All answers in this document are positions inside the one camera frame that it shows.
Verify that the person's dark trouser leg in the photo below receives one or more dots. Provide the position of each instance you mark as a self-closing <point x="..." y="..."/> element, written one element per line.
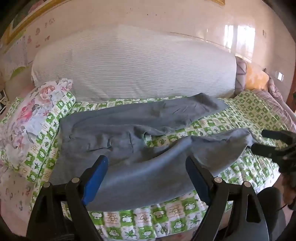
<point x="272" y="213"/>

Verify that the orange pillow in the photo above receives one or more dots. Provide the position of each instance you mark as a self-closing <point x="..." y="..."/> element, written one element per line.
<point x="256" y="78"/>

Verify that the purple striped blanket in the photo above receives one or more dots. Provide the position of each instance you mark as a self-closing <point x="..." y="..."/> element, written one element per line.
<point x="277" y="106"/>

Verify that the white ribbed bolster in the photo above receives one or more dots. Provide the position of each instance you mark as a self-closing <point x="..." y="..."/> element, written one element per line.
<point x="138" y="64"/>

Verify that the grey pants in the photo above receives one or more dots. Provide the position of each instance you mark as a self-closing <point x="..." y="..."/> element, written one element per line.
<point x="138" y="176"/>

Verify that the white wall switch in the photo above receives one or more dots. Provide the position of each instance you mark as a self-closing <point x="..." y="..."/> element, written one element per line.
<point x="281" y="76"/>

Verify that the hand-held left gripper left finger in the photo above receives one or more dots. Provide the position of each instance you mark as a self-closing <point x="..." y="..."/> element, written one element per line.
<point x="96" y="180"/>

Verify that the floral pillow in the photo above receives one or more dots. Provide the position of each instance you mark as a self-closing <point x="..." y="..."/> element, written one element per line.
<point x="30" y="120"/>

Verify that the purple patterned pillow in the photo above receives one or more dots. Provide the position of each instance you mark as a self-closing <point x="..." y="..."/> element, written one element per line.
<point x="241" y="74"/>

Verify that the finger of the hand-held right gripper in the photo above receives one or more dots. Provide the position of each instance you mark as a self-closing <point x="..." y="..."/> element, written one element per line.
<point x="266" y="150"/>
<point x="275" y="134"/>

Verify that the gold framed wall picture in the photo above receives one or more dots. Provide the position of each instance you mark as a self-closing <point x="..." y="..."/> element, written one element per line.
<point x="20" y="20"/>

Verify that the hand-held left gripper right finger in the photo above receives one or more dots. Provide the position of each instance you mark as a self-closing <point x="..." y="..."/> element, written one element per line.
<point x="196" y="183"/>

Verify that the green patterned bedsheet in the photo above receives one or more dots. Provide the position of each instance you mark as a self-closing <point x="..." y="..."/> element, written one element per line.
<point x="242" y="111"/>

